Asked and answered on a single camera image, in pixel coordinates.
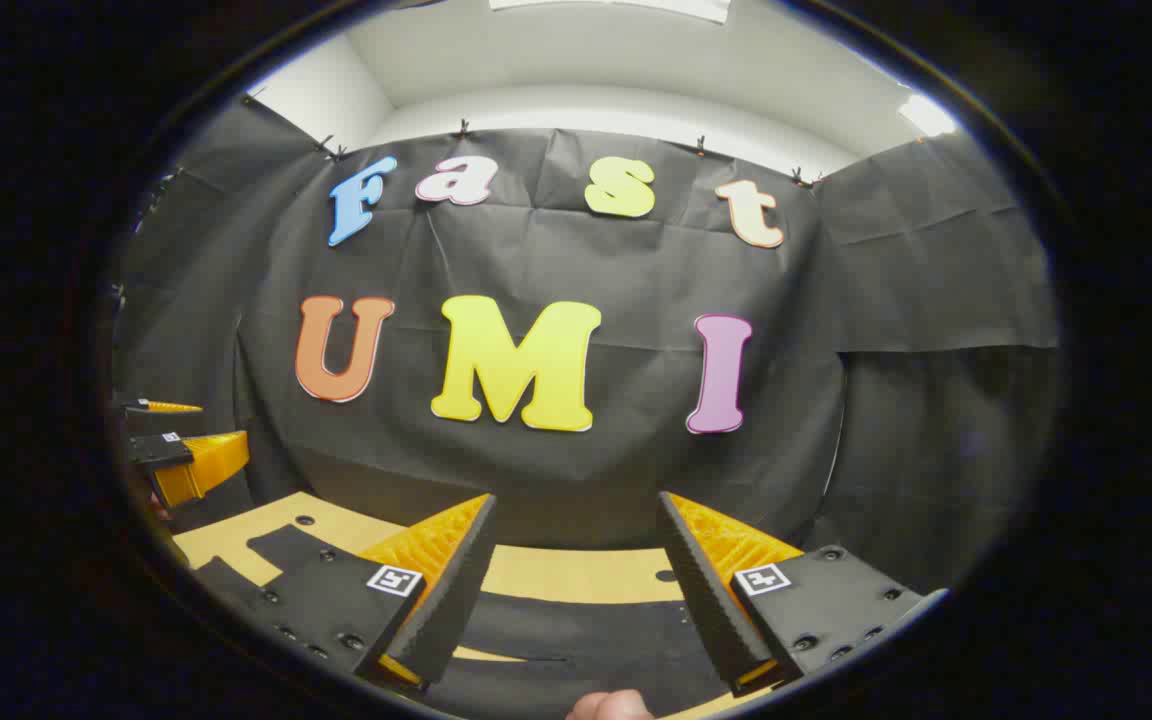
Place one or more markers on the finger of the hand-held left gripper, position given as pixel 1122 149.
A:
pixel 201 465
pixel 161 407

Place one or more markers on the black jeans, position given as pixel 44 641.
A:
pixel 576 640

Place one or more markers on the white ceiling light panel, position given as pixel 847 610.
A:
pixel 926 115
pixel 616 6

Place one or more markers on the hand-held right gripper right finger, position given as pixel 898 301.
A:
pixel 701 590

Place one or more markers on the black backdrop cloth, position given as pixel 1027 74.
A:
pixel 626 270

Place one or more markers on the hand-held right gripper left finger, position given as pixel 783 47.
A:
pixel 456 590

